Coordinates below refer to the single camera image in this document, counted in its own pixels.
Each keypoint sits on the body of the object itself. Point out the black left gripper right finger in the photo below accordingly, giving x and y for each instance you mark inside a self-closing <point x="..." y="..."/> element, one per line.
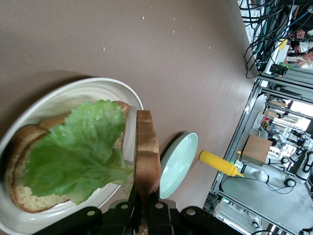
<point x="166" y="220"/>

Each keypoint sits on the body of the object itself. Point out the brown table cover sheet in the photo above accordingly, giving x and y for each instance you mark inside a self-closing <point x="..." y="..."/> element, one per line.
<point x="146" y="49"/>

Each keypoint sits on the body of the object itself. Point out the yellow squeeze bottle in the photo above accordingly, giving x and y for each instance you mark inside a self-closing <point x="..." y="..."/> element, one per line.
<point x="215" y="162"/>

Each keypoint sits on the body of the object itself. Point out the background person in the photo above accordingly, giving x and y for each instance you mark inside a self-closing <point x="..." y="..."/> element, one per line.
<point x="307" y="58"/>

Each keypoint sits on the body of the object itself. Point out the aluminium rack frame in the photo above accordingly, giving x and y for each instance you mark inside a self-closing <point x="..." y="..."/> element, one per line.
<point x="244" y="122"/>

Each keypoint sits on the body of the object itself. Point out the brown bread slice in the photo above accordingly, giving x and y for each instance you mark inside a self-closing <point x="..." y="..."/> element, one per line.
<point x="146" y="147"/>
<point x="36" y="202"/>

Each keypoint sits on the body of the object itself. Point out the green plate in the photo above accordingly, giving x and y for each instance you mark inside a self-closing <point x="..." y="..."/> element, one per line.
<point x="176" y="166"/>

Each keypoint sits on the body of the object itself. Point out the beige plate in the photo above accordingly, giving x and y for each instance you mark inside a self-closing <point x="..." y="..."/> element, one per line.
<point x="73" y="90"/>

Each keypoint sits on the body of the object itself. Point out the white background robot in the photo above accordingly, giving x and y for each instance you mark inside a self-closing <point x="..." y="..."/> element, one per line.
<point x="305" y="159"/>

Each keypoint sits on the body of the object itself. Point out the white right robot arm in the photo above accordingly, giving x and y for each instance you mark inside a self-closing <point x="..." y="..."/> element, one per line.
<point x="264" y="177"/>

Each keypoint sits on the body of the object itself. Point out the green lettuce leaf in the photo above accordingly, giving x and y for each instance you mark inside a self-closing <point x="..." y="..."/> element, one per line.
<point x="73" y="151"/>

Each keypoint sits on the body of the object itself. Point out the brown wooden box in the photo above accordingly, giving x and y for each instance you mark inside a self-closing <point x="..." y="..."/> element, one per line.
<point x="256" y="150"/>

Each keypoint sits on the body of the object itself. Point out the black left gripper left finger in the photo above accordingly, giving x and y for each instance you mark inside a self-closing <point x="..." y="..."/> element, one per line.
<point x="110" y="220"/>

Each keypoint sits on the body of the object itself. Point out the yellow paper tag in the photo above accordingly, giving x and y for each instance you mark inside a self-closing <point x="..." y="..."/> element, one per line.
<point x="283" y="44"/>

